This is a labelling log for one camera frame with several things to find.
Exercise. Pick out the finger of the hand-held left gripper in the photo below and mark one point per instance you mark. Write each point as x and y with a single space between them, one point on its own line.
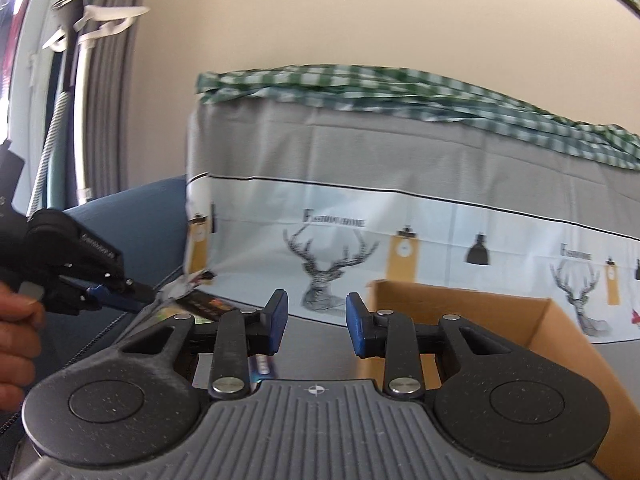
97 296
135 292

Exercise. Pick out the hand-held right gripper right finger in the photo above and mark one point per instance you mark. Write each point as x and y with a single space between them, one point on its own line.
356 325

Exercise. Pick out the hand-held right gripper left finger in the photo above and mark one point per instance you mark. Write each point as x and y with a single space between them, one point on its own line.
279 320

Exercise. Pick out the purple swirl candy packet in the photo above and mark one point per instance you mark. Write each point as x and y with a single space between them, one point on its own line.
260 367

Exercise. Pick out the brown cardboard box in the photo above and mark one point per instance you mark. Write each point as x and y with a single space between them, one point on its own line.
575 360

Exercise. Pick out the person's left hand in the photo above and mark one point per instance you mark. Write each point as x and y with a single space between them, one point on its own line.
17 340

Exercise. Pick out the black snack packet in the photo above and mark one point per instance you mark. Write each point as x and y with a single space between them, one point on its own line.
210 305

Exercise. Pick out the white steamer pole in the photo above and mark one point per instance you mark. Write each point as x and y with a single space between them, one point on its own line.
82 125

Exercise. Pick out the deer printed grey cloth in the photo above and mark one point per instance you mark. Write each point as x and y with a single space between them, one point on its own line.
400 200

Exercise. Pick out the grey curtain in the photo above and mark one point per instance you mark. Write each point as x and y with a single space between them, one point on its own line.
112 85

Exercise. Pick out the white clothes hanger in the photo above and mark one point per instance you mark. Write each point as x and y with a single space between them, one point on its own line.
107 22

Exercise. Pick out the black steamer head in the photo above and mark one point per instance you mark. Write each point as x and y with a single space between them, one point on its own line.
67 4

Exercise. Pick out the green checkered cloth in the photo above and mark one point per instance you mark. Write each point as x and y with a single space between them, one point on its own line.
400 90

